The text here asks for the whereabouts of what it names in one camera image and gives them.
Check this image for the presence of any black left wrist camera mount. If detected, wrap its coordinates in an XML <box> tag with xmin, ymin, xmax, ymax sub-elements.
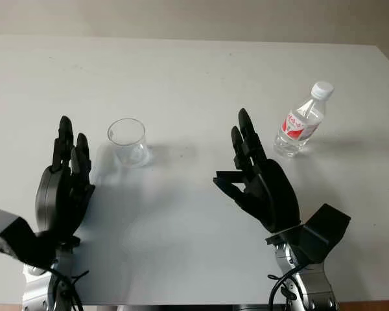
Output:
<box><xmin>0</xmin><ymin>209</ymin><xmax>82</xmax><ymax>269</ymax></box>

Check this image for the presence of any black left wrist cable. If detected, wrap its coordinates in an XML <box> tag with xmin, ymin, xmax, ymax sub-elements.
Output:
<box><xmin>47</xmin><ymin>257</ymin><xmax>90</xmax><ymax>311</ymax></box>

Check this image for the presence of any clear water bottle red label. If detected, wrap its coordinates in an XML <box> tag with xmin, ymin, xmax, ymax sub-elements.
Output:
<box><xmin>272</xmin><ymin>81</ymin><xmax>335</xmax><ymax>159</ymax></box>

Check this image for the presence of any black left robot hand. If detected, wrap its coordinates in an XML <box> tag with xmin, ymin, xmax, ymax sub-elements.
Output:
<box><xmin>34</xmin><ymin>115</ymin><xmax>96</xmax><ymax>242</ymax></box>

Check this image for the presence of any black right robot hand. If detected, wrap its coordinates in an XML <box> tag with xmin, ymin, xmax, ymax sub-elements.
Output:
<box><xmin>213</xmin><ymin>108</ymin><xmax>301</xmax><ymax>234</ymax></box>

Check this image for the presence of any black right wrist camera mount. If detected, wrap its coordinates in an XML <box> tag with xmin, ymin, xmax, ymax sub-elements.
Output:
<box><xmin>265</xmin><ymin>203</ymin><xmax>351</xmax><ymax>269</ymax></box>

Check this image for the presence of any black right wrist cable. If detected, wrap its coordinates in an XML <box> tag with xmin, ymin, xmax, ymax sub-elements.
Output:
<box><xmin>266</xmin><ymin>259</ymin><xmax>314</xmax><ymax>311</ymax></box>

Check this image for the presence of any clear glass cup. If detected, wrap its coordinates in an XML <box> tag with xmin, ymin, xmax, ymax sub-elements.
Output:
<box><xmin>106</xmin><ymin>118</ymin><xmax>150</xmax><ymax>168</ymax></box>

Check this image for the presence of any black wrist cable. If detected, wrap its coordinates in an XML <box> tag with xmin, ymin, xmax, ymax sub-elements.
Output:
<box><xmin>266</xmin><ymin>259</ymin><xmax>314</xmax><ymax>311</ymax></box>
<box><xmin>47</xmin><ymin>257</ymin><xmax>90</xmax><ymax>311</ymax></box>

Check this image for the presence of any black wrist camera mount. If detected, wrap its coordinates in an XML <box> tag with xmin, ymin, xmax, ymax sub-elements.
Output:
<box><xmin>0</xmin><ymin>209</ymin><xmax>82</xmax><ymax>269</ymax></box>
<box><xmin>265</xmin><ymin>203</ymin><xmax>351</xmax><ymax>269</ymax></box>

